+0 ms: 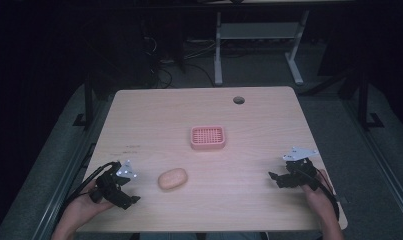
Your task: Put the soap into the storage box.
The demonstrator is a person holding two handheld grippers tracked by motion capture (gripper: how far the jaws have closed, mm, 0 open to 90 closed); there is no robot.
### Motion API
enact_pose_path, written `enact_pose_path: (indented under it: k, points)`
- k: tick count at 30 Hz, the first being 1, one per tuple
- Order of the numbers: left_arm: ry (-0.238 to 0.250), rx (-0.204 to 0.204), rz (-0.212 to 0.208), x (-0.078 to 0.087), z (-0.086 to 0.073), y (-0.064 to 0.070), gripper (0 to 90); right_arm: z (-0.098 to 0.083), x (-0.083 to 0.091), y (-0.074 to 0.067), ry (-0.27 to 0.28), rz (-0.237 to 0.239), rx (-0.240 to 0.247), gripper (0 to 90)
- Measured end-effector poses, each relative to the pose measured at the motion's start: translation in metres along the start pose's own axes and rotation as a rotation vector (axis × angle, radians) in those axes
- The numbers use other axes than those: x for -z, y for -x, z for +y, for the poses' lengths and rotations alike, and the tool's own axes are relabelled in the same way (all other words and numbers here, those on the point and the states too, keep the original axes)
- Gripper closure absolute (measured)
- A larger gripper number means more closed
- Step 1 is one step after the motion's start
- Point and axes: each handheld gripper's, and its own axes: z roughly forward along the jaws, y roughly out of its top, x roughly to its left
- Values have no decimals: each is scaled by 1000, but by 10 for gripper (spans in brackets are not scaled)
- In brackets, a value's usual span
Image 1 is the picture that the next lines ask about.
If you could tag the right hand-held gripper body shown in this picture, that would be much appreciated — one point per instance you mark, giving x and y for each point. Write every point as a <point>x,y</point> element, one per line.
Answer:
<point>301,170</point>

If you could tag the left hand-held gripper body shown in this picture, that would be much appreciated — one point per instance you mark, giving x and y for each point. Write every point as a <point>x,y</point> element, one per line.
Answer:
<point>109,186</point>

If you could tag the beige potato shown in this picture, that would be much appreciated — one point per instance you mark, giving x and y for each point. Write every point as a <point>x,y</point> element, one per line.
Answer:
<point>172,179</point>

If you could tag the pink slotted soap dish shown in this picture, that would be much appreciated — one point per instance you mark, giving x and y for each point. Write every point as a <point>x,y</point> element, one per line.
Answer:
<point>208,137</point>

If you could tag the person's left hand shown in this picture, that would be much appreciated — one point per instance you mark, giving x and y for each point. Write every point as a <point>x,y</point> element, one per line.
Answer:
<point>85,207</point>

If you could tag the person's right hand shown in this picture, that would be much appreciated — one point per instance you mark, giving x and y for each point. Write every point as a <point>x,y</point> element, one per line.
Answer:
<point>319,198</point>

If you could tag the black metal stand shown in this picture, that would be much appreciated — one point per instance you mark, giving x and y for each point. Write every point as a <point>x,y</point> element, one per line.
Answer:
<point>363,103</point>
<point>88,103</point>

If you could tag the white metal desk frame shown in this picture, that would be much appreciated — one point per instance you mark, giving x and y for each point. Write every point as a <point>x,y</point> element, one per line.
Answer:
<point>259,30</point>

